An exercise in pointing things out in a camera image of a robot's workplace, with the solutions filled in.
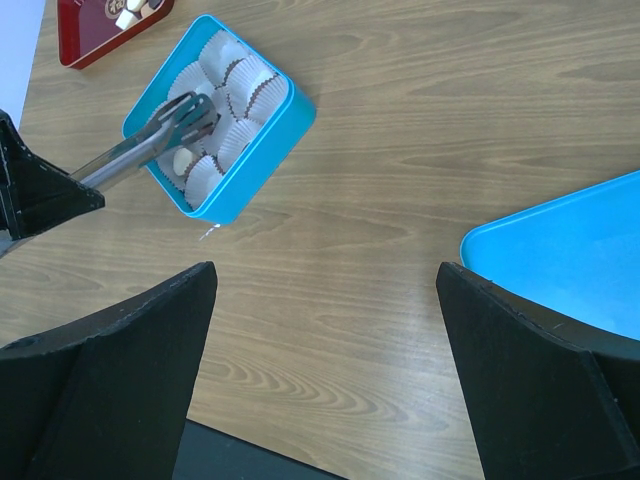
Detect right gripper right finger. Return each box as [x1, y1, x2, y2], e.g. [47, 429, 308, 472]
[436, 262, 639, 479]

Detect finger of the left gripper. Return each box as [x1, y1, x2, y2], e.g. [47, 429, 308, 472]
[1, 112, 105, 240]

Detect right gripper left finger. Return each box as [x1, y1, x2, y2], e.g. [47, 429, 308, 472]
[1, 261, 217, 479]

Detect white oval chocolate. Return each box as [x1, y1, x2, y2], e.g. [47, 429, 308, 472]
[172, 147, 198, 177]

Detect metal tongs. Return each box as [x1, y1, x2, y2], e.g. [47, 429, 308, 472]
[71, 91, 219, 192]

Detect white square chocolate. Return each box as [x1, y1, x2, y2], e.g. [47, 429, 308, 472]
[115, 9, 138, 30]

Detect blue tin lid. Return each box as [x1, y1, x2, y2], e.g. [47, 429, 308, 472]
[460, 172, 639, 339]

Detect red tray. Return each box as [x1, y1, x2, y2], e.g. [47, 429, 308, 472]
[56, 0, 175, 70]

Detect blue tin box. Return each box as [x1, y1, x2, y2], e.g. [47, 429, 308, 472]
[122, 14, 316, 225]

